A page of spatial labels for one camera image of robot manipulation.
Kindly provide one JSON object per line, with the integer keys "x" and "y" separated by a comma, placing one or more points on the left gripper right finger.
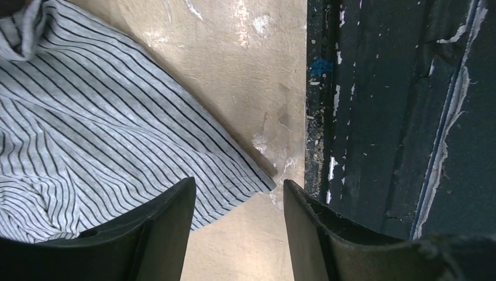
{"x": 326, "y": 246}

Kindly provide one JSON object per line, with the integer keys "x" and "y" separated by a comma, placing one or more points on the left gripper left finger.
{"x": 146, "y": 243}

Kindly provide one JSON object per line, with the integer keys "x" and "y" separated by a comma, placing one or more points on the grey striped underwear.
{"x": 92, "y": 127}

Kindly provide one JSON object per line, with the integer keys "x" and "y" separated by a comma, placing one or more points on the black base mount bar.
{"x": 400, "y": 104}

